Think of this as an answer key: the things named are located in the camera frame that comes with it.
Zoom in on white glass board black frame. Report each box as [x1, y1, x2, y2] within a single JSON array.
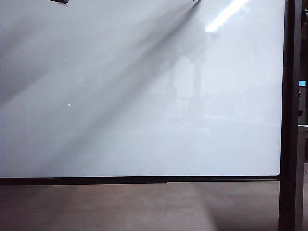
[[0, 0, 286, 186]]

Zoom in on black board stand post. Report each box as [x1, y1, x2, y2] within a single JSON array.
[[278, 0, 303, 231]]

